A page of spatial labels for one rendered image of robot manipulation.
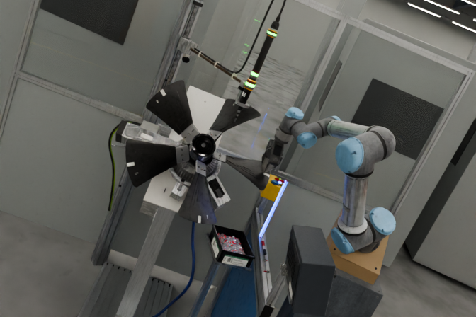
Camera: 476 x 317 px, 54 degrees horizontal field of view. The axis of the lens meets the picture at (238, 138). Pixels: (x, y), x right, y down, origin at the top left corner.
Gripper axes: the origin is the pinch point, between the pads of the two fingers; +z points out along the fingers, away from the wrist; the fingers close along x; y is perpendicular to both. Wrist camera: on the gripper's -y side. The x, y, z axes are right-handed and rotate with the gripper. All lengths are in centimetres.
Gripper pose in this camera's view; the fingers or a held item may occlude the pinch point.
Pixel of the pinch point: (264, 170)
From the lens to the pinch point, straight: 223.3
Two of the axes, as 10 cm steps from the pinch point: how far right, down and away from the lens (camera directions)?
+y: 1.1, -5.3, 8.4
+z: -3.7, 7.6, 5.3
